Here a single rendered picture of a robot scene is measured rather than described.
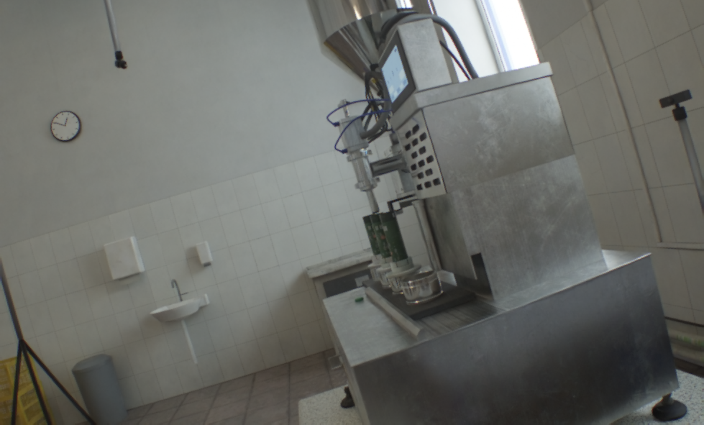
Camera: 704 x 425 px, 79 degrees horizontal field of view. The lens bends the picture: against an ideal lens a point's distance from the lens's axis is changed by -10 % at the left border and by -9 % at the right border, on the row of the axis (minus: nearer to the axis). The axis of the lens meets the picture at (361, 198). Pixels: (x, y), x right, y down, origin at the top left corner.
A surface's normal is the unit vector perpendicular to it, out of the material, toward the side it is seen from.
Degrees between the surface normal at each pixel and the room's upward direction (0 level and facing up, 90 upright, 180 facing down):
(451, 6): 90
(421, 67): 90
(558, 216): 90
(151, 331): 90
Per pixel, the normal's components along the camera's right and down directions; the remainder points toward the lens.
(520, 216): 0.15, -0.06
